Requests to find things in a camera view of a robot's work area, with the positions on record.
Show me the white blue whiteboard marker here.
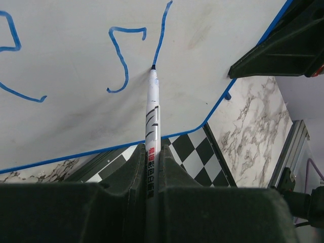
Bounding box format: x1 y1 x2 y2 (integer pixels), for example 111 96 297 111
145 64 161 242

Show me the blue framed whiteboard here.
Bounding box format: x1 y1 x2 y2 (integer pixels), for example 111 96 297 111
1 1 292 173

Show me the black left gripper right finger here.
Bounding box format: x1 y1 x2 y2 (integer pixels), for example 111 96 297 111
158 146 298 242

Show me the aluminium frame rail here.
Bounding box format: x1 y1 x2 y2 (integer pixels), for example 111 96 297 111
268 120 309 188

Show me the black white chessboard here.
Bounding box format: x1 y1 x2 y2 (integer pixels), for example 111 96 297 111
63 121 238 188

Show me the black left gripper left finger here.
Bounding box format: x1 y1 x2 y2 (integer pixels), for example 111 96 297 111
1 144 145 242

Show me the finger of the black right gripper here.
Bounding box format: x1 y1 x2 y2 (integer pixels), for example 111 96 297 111
228 0 323 78

